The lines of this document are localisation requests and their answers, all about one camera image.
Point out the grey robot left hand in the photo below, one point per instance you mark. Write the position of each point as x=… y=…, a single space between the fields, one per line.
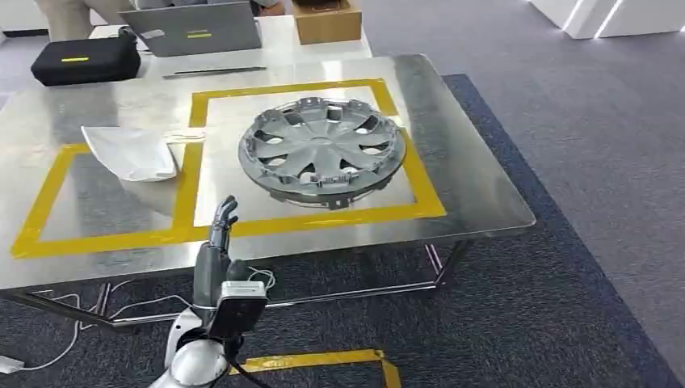
x=211 y=273

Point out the white plastic bag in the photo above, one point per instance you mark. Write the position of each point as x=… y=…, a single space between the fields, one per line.
x=128 y=152

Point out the silver wheel hubcap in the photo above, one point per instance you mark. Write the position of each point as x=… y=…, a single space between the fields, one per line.
x=321 y=144

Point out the thin dark bar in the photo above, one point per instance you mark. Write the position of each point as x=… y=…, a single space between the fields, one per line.
x=214 y=71

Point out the black case with yellow stripe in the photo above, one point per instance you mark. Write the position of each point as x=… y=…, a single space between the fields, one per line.
x=85 y=64

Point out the grey laptop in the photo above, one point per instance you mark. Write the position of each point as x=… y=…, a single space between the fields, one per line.
x=192 y=29

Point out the seated person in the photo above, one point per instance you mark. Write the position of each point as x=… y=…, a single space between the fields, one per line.
x=270 y=6

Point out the cardboard box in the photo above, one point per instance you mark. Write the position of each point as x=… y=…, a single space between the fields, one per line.
x=326 y=24

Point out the steel table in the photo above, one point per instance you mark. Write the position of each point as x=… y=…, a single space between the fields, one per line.
x=481 y=177

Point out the standing person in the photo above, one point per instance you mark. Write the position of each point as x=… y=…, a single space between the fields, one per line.
x=69 y=16

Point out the white lit partition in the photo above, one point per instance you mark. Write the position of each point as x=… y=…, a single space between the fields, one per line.
x=631 y=16

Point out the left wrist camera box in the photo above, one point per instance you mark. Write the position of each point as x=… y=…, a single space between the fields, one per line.
x=238 y=313

